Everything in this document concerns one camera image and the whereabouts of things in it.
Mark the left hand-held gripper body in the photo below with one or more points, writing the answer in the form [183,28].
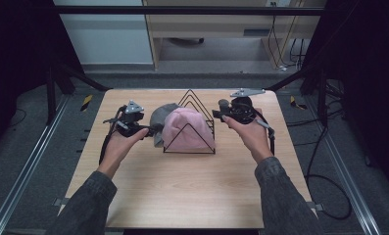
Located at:
[130,122]

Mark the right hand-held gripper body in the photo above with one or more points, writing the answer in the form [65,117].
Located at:
[242,109]

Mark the grey knitted beanie hat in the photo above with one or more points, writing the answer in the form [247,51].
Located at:
[159,117]

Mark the pink knitted beanie hat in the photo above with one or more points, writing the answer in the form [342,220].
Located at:
[187,130]

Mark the person's left hand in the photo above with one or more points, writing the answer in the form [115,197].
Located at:
[118,150]

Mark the person's right hand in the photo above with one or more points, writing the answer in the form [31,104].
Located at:
[254,137]

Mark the grey round table grommet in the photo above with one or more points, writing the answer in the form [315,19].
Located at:
[223,102]

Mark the yellow black striped tape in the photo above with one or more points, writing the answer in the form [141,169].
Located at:
[295,103]
[87,102]

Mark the white cabinet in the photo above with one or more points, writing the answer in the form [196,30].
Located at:
[107,39]

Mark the dark curtain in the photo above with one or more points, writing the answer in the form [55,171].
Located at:
[371,81]
[15,58]

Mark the black metal frame leg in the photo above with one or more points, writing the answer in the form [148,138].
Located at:
[322,98]
[51,98]

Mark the grey metal table bracket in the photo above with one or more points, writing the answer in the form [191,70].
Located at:
[59,201]
[316,206]

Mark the black horizontal frame bar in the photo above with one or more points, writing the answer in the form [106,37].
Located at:
[182,10]

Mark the aluminium floor rail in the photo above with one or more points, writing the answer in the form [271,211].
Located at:
[345,169]
[28,166]

